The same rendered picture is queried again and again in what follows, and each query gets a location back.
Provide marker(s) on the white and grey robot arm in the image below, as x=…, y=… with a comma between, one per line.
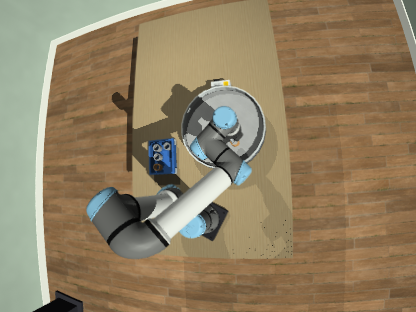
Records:
x=112, y=212

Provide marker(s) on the blue crate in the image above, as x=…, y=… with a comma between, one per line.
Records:
x=169, y=161

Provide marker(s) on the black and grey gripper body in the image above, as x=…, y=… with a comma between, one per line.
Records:
x=235, y=135

